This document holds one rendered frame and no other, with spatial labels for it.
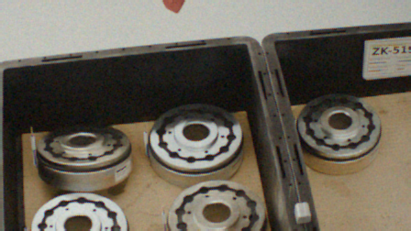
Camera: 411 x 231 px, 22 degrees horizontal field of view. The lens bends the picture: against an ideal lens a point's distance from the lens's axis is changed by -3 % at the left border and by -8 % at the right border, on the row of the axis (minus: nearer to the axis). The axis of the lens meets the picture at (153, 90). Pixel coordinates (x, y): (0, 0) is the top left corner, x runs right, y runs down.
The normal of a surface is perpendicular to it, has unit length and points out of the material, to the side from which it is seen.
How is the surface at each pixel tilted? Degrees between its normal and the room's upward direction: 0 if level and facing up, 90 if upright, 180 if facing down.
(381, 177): 0
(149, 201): 0
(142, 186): 0
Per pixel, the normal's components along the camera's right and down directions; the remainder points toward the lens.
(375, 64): 0.09, 0.66
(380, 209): -0.05, -0.74
